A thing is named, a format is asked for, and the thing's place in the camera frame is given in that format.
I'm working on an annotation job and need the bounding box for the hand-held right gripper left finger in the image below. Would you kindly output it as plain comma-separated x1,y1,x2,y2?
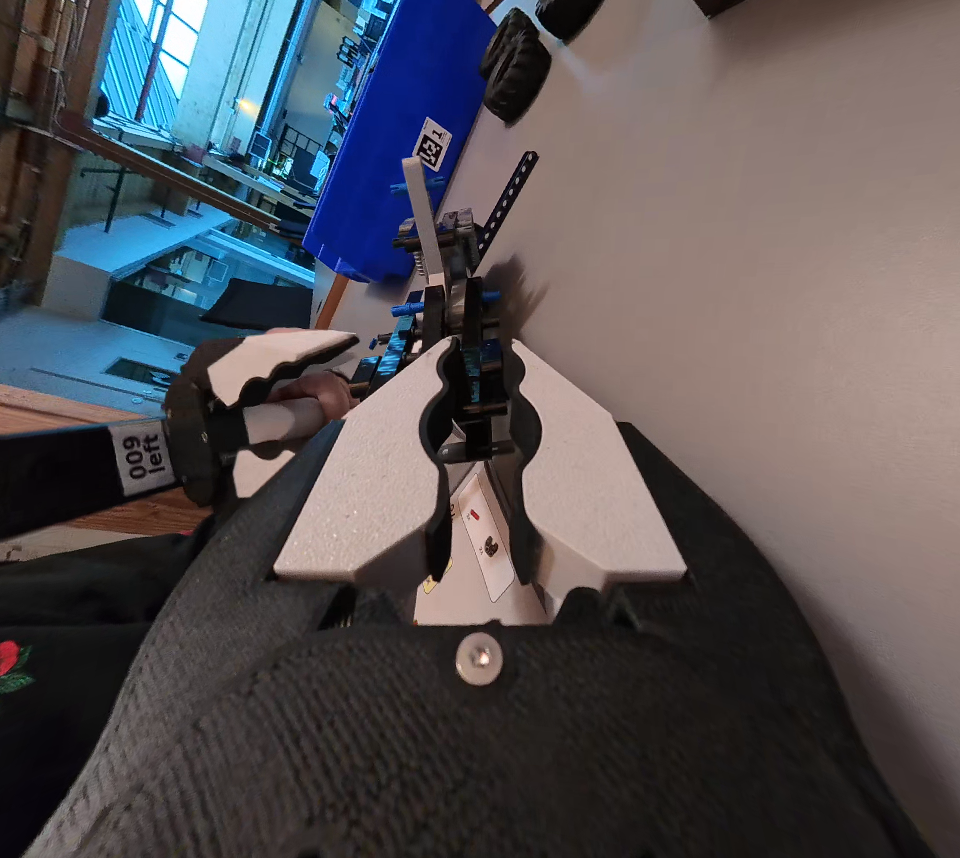
272,336,462,583

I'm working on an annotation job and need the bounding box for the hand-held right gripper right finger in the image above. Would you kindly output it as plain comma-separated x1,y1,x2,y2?
502,337,690,585

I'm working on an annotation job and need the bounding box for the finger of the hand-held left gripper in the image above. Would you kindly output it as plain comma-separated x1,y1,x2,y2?
206,327,363,411
232,438,306,497

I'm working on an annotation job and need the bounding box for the black grey toy brick model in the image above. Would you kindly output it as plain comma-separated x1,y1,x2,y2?
348,156,526,462

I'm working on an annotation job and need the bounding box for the person's left hand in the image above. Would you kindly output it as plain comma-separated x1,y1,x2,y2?
266,370,355,426

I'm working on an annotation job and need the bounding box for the white instruction booklet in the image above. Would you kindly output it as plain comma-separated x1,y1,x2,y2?
416,468,549,627

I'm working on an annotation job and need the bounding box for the black embroidered clothing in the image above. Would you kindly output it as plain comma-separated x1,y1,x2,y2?
0,531,215,858

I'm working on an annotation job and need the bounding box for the blue plastic bin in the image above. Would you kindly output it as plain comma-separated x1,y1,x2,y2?
300,0,498,286

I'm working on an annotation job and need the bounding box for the black perforated toy beam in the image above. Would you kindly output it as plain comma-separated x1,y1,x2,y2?
476,149,541,261

